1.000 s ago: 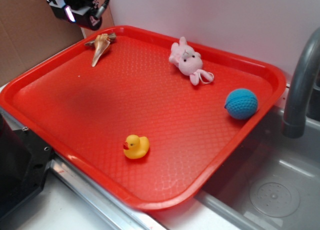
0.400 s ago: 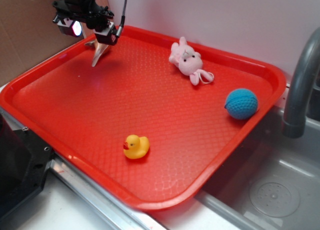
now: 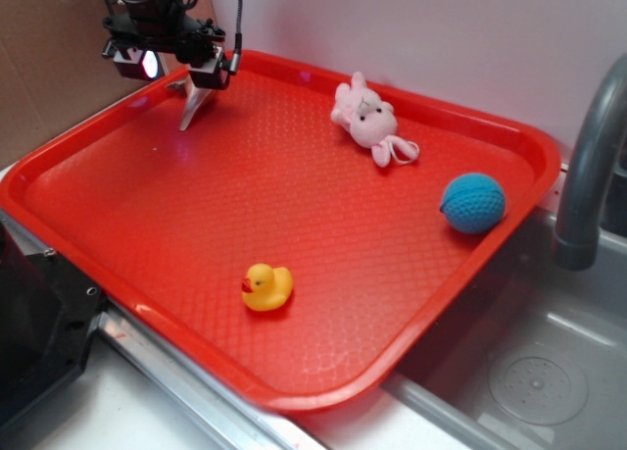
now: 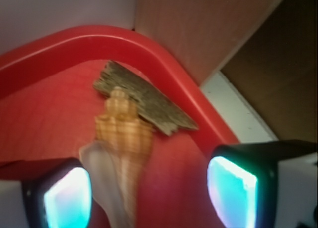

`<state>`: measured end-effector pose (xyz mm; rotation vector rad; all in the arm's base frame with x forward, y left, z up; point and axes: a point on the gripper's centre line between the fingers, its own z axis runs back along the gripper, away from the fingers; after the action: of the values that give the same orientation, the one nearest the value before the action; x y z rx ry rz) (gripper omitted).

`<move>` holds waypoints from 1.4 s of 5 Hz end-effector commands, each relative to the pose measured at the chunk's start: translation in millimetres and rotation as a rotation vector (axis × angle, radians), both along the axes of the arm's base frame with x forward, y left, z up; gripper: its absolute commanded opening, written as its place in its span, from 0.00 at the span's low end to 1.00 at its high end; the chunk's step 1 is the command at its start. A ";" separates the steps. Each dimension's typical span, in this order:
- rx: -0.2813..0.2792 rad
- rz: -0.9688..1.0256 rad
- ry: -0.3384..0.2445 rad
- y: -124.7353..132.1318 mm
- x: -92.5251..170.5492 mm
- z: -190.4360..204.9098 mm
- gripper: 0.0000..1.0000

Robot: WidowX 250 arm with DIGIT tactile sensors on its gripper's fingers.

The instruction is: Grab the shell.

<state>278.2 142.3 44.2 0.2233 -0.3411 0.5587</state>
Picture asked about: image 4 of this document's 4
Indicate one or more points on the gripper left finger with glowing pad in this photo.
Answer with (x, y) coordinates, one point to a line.
(49, 193)

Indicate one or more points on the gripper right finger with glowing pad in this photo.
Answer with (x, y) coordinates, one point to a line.
(265, 185)

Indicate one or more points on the tan spiral conch shell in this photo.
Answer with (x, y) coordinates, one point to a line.
(116, 158)

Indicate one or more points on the red plastic tray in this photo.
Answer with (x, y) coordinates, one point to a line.
(48, 105)

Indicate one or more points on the grey driftwood piece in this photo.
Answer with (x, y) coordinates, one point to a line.
(152, 105)

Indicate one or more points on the brown cardboard panel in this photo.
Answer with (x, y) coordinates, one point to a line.
(255, 60)

